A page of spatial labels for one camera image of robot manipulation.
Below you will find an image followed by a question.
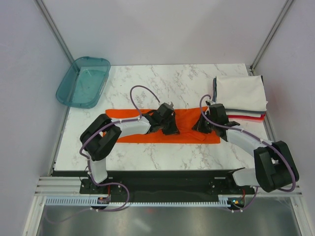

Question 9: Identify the orange t shirt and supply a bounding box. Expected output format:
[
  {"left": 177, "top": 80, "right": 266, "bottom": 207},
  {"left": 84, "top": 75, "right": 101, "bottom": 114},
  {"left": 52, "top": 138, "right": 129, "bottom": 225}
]
[{"left": 118, "top": 108, "right": 221, "bottom": 144}]

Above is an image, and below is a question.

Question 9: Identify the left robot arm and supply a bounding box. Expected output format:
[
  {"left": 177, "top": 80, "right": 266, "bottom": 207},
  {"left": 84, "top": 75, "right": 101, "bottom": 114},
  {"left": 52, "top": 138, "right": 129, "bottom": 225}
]
[{"left": 79, "top": 103, "right": 179, "bottom": 193}]

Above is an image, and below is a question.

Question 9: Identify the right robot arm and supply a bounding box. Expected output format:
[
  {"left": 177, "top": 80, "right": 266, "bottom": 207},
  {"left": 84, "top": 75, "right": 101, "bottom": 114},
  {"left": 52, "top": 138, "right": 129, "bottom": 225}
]
[{"left": 193, "top": 104, "right": 299, "bottom": 194}]

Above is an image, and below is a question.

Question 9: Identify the teal plastic bin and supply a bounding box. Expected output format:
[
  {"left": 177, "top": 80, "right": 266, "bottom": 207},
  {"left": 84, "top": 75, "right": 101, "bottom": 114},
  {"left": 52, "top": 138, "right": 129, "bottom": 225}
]
[{"left": 56, "top": 57, "right": 111, "bottom": 109}]

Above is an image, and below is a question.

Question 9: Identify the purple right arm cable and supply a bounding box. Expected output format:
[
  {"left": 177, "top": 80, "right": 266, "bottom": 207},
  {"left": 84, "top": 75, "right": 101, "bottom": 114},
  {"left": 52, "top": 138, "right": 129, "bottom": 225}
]
[{"left": 199, "top": 94, "right": 297, "bottom": 192}]

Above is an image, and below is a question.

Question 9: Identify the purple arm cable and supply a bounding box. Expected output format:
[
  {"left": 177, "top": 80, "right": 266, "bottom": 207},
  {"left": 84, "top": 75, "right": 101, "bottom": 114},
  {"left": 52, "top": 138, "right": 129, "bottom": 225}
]
[
  {"left": 199, "top": 94, "right": 297, "bottom": 192},
  {"left": 79, "top": 85, "right": 163, "bottom": 184}
]

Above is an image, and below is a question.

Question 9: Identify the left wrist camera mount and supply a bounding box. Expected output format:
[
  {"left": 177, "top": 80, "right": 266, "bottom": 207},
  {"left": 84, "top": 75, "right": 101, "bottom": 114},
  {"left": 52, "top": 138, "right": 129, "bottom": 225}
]
[{"left": 165, "top": 102, "right": 174, "bottom": 109}]

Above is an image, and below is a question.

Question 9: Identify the right aluminium side rail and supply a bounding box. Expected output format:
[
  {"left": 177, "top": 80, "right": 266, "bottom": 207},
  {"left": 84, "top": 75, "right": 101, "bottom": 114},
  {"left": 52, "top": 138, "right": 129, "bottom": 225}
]
[{"left": 246, "top": 67, "right": 278, "bottom": 142}]

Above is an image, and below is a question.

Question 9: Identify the right aluminium frame post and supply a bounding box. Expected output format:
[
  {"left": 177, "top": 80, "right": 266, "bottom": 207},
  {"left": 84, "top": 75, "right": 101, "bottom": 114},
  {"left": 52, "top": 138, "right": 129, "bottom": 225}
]
[{"left": 247, "top": 0, "right": 295, "bottom": 75}]

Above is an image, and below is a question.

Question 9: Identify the aluminium frame post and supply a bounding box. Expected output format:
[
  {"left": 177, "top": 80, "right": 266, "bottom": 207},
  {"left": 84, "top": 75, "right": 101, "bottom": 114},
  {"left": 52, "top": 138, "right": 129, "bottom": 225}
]
[
  {"left": 247, "top": 0, "right": 295, "bottom": 75},
  {"left": 34, "top": 0, "right": 74, "bottom": 63}
]

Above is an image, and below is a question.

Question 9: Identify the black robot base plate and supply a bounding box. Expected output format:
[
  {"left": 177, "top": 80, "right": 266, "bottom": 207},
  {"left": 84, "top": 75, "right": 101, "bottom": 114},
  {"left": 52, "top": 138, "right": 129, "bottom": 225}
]
[{"left": 80, "top": 170, "right": 254, "bottom": 202}]

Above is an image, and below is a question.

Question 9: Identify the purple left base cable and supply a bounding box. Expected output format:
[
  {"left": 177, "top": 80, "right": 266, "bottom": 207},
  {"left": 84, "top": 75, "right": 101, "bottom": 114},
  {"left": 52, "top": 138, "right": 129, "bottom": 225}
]
[{"left": 45, "top": 181, "right": 130, "bottom": 225}]

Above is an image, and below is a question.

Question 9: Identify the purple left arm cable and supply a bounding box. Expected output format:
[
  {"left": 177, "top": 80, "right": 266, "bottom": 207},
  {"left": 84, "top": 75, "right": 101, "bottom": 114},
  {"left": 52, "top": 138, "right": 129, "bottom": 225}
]
[{"left": 79, "top": 85, "right": 163, "bottom": 184}]

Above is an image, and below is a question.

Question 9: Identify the front aluminium cross rail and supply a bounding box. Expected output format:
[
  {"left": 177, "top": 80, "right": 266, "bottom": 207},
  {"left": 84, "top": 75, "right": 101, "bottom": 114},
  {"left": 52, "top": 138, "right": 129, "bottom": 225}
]
[{"left": 35, "top": 177, "right": 303, "bottom": 197}]

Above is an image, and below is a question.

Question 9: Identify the left aluminium frame post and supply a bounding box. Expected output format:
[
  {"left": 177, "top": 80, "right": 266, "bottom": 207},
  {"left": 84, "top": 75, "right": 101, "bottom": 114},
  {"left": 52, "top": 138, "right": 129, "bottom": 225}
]
[{"left": 34, "top": 0, "right": 74, "bottom": 63}]

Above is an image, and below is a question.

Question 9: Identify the white slotted cable duct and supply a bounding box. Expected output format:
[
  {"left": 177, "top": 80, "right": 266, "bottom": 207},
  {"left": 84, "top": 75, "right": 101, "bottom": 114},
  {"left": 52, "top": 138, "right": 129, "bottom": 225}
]
[{"left": 45, "top": 195, "right": 244, "bottom": 207}]

